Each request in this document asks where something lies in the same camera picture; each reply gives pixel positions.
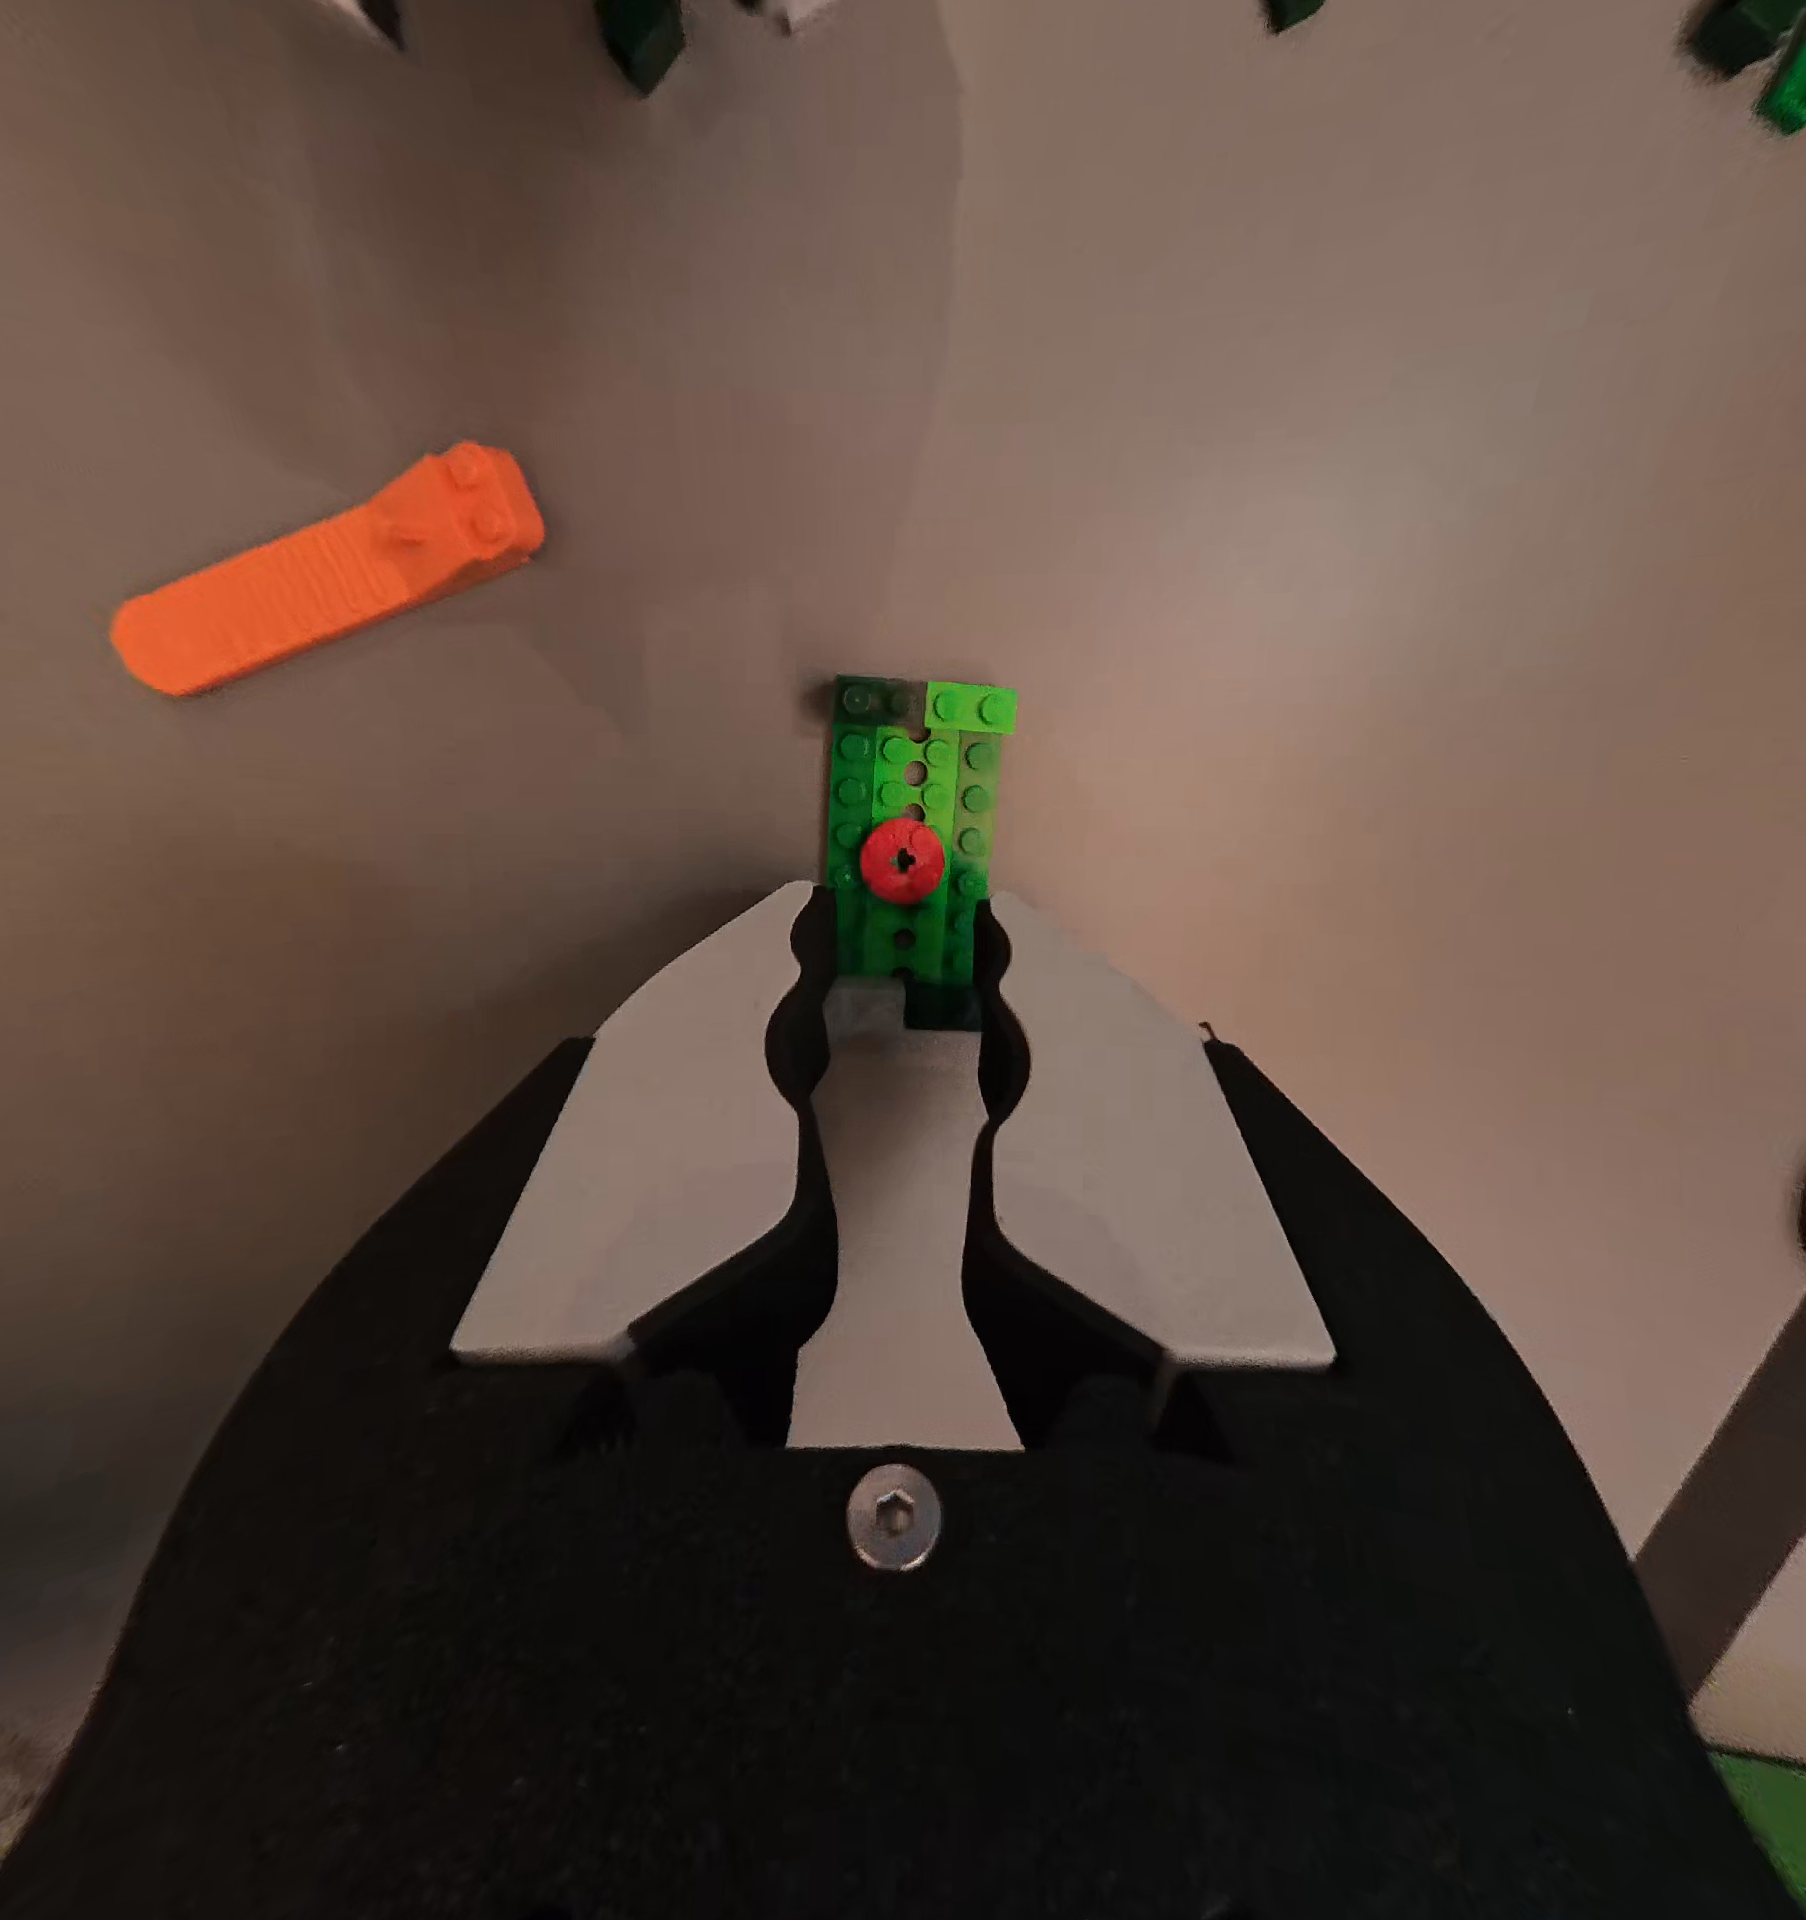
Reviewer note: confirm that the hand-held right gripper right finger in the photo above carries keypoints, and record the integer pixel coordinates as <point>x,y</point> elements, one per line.
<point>1144,1170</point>

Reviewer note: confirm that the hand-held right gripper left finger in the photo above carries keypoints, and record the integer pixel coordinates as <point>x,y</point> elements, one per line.
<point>648,1139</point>

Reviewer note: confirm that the green lego assembly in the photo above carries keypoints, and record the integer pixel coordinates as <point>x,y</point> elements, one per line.
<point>978,778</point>

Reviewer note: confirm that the dark green lego brick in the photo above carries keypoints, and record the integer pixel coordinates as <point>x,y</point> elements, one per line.
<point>640,41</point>

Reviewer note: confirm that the small dark green lego piece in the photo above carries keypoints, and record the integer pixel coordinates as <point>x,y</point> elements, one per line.
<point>1293,12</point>

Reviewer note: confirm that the black lego piece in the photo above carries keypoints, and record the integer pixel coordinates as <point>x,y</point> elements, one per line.
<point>1727,36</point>

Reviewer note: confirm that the orange brick separator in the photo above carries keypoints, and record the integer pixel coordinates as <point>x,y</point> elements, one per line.
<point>318,577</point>

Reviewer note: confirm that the white lego bracket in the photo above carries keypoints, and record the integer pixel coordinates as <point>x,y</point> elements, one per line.
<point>795,12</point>

